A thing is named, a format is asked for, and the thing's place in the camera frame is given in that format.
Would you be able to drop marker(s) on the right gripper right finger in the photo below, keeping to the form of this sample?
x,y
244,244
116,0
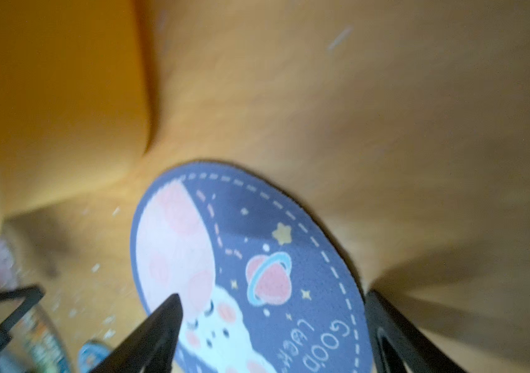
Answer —
x,y
397,345

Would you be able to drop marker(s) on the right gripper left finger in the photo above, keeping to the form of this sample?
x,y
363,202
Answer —
x,y
152,346

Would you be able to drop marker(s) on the purple bunny round coaster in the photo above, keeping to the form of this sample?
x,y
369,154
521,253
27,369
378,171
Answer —
x,y
261,286

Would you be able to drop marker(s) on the yellow plastic storage box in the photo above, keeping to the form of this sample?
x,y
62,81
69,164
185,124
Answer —
x,y
74,111

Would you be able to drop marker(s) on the blue cartoon round coaster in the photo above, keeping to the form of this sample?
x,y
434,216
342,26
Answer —
x,y
91,354

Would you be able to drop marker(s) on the orange cartoon round coaster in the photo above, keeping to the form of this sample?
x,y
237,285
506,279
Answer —
x,y
42,342

